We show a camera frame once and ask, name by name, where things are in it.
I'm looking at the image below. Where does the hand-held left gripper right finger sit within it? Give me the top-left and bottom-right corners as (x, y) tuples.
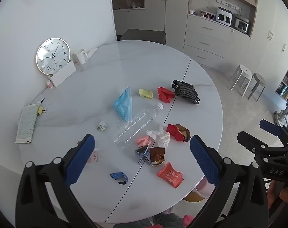
(190, 135), (269, 228)

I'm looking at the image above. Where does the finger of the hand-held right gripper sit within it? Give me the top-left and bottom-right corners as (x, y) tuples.
(237, 131), (288, 158)
(259, 119), (288, 148)

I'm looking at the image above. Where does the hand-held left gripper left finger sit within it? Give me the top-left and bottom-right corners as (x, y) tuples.
(15, 134), (97, 228)

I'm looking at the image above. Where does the small pink packet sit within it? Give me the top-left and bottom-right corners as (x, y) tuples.
(86, 148), (100, 164)

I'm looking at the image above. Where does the round plastic waste bin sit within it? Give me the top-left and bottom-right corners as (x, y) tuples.
(183, 178), (217, 202)

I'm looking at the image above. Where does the orange snack packet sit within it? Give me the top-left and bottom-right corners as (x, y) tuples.
(156, 162), (184, 189)

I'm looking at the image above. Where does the small paper ball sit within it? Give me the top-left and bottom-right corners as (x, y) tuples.
(97, 120), (108, 132)

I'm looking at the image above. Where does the red and brown wrapper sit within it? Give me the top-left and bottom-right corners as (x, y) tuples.
(166, 123), (191, 143)

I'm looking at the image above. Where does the brown snack wrapper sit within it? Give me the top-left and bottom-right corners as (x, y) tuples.
(149, 147), (166, 167)

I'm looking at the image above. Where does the white tissue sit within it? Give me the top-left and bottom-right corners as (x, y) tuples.
(146, 124), (170, 148)

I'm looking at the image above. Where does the blue picture wrapper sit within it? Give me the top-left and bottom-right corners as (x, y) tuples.
(134, 146), (151, 164)

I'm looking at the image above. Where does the pink paper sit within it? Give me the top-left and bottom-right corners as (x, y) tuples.
(136, 136), (152, 147)

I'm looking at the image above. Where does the clear plastic bottle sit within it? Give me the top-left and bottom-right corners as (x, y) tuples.
(114, 103), (164, 145)

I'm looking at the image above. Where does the blue face mask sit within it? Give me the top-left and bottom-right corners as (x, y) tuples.
(113, 87), (133, 129)

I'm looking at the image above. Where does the person's right hand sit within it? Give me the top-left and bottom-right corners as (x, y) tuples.
(267, 180), (288, 207)

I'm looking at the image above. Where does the grey wheeled stand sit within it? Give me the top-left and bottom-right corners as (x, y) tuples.
(273, 100), (288, 124)

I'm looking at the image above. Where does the open bookshelf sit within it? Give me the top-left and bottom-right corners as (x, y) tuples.
(275, 58), (288, 101)

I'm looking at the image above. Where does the grey plastic stool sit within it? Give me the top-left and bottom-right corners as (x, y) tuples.
(247, 73), (266, 102)

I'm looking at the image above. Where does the white plastic stool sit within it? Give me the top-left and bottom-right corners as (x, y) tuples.
(229, 64), (253, 97)

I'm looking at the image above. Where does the printed paper booklet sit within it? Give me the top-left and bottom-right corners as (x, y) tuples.
(15, 104), (40, 144)

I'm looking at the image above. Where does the small clear plastic bag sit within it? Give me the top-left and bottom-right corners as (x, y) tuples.
(36, 94), (51, 107)

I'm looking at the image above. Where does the black foam net sleeve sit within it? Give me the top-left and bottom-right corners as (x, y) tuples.
(171, 79), (201, 105)

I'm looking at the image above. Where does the beige wardrobe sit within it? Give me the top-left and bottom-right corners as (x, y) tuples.
(247, 0), (288, 93)

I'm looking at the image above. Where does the red crumpled paper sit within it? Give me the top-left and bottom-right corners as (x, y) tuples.
(157, 87), (176, 104)

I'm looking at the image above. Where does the white cardboard box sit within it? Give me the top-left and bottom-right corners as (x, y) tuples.
(49, 60), (77, 87)

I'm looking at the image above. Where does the yellow crumpled paper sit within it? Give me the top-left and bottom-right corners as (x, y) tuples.
(138, 89), (154, 99)

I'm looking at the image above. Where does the white mug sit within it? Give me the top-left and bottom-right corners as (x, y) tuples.
(73, 49), (89, 66)

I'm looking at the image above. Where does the beige drawer cabinet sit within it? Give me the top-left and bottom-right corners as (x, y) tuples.
(183, 14), (251, 73)

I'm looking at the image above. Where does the silver toaster oven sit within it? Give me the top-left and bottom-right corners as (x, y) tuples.
(234, 16), (250, 33)

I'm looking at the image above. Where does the white countertop appliance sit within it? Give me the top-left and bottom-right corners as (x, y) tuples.
(216, 6), (234, 26)

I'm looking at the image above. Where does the grey dining chair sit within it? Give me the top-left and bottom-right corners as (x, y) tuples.
(120, 28), (167, 45)

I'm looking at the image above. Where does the beige tall cabinet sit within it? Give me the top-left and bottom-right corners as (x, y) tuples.
(109, 0), (192, 47)

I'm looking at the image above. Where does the round white wall clock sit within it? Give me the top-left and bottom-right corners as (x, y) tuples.
(35, 37), (71, 76)

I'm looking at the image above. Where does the wire counter rack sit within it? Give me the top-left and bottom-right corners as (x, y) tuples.
(200, 9), (217, 20)

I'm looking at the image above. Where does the white wall hook rail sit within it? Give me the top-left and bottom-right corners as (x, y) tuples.
(216, 0), (242, 12)

